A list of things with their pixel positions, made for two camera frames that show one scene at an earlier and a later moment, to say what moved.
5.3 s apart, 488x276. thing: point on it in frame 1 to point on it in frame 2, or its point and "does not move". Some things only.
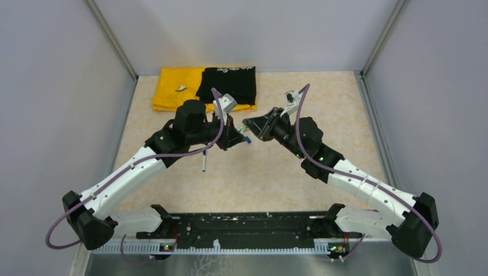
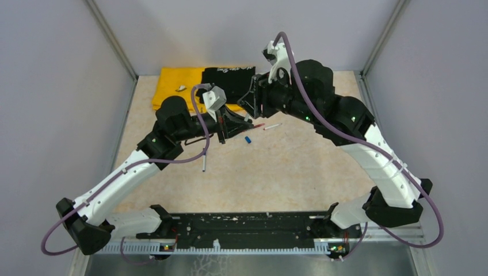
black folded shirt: (239, 82) does not move
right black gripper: (263, 126) to (259, 92)
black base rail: (274, 227) does not move
